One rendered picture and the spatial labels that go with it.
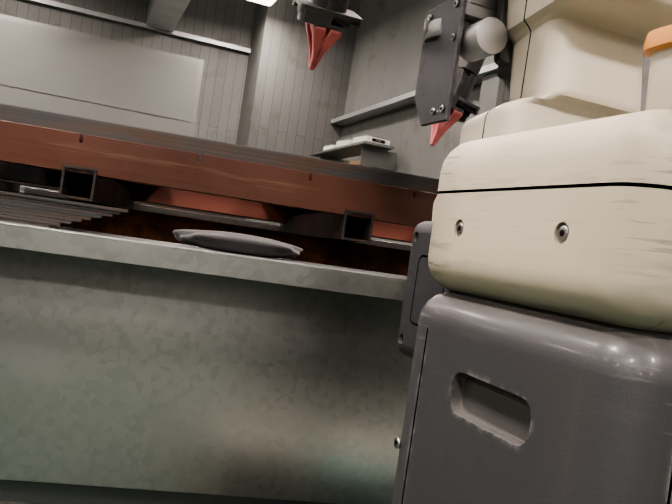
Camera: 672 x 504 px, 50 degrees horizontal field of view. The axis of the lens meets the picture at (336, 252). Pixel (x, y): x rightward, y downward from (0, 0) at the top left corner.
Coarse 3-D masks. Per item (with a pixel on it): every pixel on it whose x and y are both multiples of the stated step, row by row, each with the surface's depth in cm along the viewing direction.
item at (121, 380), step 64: (0, 256) 104; (64, 256) 106; (0, 320) 104; (64, 320) 106; (128, 320) 108; (192, 320) 110; (256, 320) 112; (320, 320) 114; (384, 320) 116; (0, 384) 105; (64, 384) 106; (128, 384) 108; (192, 384) 110; (256, 384) 112; (320, 384) 114; (384, 384) 117; (0, 448) 105; (64, 448) 107; (128, 448) 109; (192, 448) 111; (256, 448) 113; (320, 448) 115; (384, 448) 117
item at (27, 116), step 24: (24, 120) 112; (48, 120) 113; (72, 120) 113; (96, 120) 114; (168, 144) 116; (192, 144) 117; (216, 144) 118; (288, 168) 121; (312, 168) 121; (336, 168) 122; (360, 168) 123; (432, 192) 126
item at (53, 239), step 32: (0, 224) 89; (96, 256) 92; (128, 256) 92; (160, 256) 93; (192, 256) 94; (224, 256) 95; (256, 256) 105; (320, 288) 98; (352, 288) 98; (384, 288) 99
